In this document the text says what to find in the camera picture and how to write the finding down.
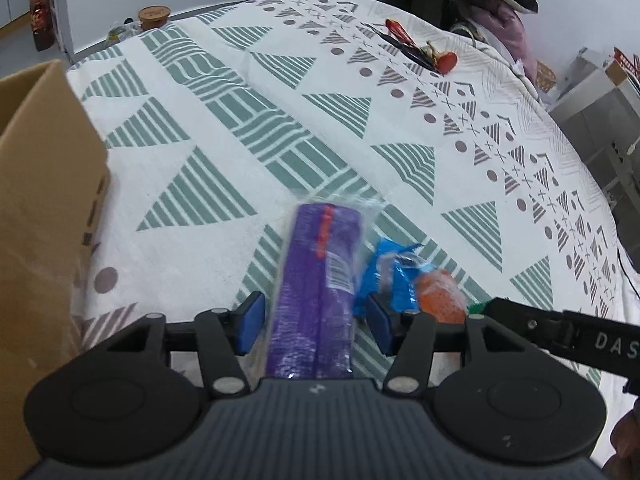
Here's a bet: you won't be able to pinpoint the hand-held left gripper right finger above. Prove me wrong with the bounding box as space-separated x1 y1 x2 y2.
364 293 532 395

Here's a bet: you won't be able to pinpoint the purple snack packet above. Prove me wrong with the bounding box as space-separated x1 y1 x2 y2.
262 198 386 380

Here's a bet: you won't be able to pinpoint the bun packet with green edges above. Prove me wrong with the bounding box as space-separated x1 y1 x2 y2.
412 268 489 325

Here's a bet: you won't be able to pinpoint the cardboard box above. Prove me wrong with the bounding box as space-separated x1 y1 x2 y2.
0 59 112 480

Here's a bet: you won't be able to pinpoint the pink cloth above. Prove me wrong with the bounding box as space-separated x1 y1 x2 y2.
469 0 527 62

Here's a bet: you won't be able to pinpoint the red tag keychain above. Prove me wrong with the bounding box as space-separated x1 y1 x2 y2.
383 18 416 44

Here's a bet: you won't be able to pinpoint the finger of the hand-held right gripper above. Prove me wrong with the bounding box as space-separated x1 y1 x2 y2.
482 297 569 357

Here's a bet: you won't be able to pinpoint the geometric patterned blanket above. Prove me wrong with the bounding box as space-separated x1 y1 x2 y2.
65 0 640 411

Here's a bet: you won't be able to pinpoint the person's right hand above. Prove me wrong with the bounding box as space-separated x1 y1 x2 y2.
602 402 640 480

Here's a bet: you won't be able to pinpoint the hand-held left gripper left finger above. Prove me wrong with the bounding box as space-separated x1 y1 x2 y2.
102 291 266 397

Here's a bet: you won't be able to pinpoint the woven basket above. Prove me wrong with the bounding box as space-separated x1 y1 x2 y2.
534 59 557 93

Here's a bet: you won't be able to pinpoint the clear glass jar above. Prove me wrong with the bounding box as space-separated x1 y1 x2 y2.
107 18 141 44

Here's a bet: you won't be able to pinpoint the blue snack packet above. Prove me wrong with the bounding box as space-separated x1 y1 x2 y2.
353 237 426 319

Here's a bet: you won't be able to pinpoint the red printed bag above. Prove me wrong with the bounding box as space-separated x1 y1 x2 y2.
28 0 54 52

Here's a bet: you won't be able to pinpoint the grey cabinet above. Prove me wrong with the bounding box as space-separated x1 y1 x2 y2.
549 47 640 202

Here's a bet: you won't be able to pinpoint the red handled tools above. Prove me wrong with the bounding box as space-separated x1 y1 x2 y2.
369 22 442 71

